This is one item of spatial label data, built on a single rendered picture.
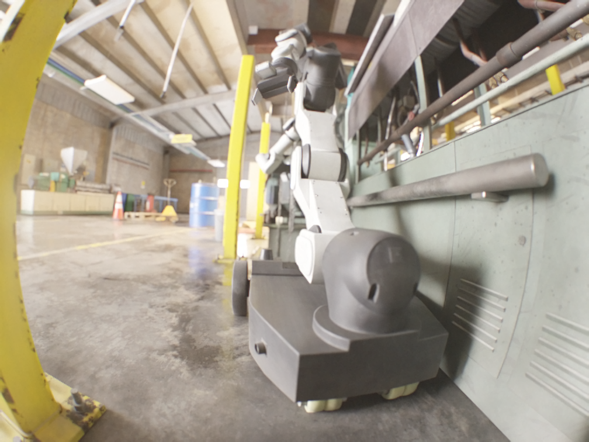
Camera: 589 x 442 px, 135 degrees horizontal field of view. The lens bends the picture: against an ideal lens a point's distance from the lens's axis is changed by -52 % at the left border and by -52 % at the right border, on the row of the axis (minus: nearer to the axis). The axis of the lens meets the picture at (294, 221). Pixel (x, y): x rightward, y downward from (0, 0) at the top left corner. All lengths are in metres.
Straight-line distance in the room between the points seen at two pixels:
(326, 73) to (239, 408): 1.07
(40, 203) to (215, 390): 7.57
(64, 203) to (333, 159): 8.09
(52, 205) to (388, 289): 8.08
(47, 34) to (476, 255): 0.89
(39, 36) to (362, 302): 0.66
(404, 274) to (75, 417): 0.62
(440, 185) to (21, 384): 0.85
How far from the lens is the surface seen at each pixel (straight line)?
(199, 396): 0.57
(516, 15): 1.24
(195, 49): 8.83
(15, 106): 0.44
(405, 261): 0.41
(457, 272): 0.65
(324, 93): 1.05
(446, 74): 1.56
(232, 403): 0.54
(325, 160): 0.84
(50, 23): 0.50
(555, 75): 2.41
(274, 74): 0.73
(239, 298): 0.83
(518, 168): 0.41
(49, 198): 8.08
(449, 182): 0.54
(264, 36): 2.19
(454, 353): 0.68
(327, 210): 0.72
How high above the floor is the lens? 0.38
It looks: 2 degrees down
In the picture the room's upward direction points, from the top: 3 degrees clockwise
